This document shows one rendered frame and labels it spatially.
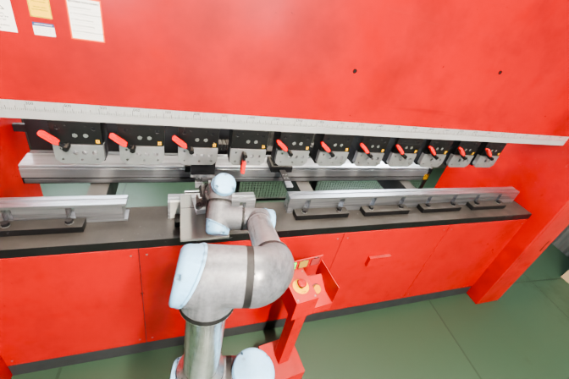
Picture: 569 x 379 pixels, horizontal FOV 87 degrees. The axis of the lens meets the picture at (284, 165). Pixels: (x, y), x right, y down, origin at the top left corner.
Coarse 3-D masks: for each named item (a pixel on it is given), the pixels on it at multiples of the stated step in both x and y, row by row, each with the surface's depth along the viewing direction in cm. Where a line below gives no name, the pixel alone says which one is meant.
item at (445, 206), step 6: (420, 204) 178; (432, 204) 181; (438, 204) 182; (444, 204) 184; (456, 204) 186; (420, 210) 177; (426, 210) 175; (432, 210) 177; (438, 210) 179; (444, 210) 181; (450, 210) 183; (456, 210) 184
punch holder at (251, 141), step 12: (240, 132) 118; (252, 132) 120; (264, 132) 121; (240, 144) 121; (252, 144) 123; (264, 144) 124; (228, 156) 129; (240, 156) 124; (252, 156) 126; (264, 156) 127
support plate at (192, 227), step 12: (180, 204) 125; (192, 204) 126; (180, 216) 119; (192, 216) 120; (204, 216) 122; (180, 228) 114; (192, 228) 115; (204, 228) 116; (180, 240) 109; (192, 240) 111
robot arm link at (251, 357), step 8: (240, 352) 81; (248, 352) 81; (256, 352) 82; (264, 352) 83; (232, 360) 80; (240, 360) 79; (248, 360) 79; (256, 360) 80; (264, 360) 80; (232, 368) 77; (240, 368) 77; (248, 368) 78; (256, 368) 78; (264, 368) 79; (272, 368) 80; (232, 376) 76; (240, 376) 75; (248, 376) 76; (256, 376) 77; (264, 376) 77; (272, 376) 78
